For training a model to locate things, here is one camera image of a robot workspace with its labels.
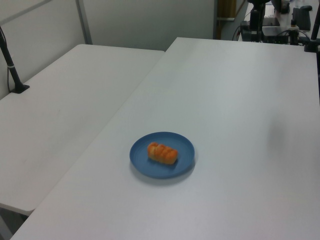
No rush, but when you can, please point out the orange-brown bread roll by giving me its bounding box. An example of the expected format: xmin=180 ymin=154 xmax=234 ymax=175
xmin=146 ymin=141 xmax=179 ymax=166

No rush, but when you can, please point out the blue round plate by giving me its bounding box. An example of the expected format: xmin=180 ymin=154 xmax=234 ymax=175
xmin=129 ymin=131 xmax=196 ymax=180

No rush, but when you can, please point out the white side table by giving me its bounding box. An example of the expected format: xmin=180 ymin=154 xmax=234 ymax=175
xmin=0 ymin=44 xmax=166 ymax=217

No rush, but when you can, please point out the black equipment box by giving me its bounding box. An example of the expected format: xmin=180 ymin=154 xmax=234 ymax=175
xmin=240 ymin=21 xmax=263 ymax=42

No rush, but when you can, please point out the yellow wooden panel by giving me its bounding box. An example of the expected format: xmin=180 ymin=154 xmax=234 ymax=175
xmin=216 ymin=0 xmax=237 ymax=40

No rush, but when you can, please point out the black upright device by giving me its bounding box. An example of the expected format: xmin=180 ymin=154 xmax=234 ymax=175
xmin=246 ymin=0 xmax=272 ymax=35

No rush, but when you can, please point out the black pole with white tie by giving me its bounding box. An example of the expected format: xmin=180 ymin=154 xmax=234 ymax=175
xmin=0 ymin=24 xmax=30 ymax=95

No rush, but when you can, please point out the black box with green lights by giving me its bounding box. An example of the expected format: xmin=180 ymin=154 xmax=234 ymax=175
xmin=261 ymin=26 xmax=292 ymax=44

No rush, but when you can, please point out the dark flat screen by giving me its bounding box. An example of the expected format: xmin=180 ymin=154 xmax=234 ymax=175
xmin=261 ymin=16 xmax=281 ymax=27

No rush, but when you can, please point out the plain black clamp pole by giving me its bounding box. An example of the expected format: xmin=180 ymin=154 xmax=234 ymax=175
xmin=303 ymin=14 xmax=320 ymax=53

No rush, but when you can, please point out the dark grey device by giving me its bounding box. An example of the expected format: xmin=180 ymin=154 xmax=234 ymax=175
xmin=291 ymin=5 xmax=313 ymax=31

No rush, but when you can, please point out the grey partition post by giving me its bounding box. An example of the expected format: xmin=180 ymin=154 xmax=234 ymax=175
xmin=74 ymin=0 xmax=93 ymax=45

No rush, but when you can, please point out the thin black pole cable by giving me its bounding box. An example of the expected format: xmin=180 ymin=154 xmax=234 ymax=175
xmin=6 ymin=66 xmax=13 ymax=94

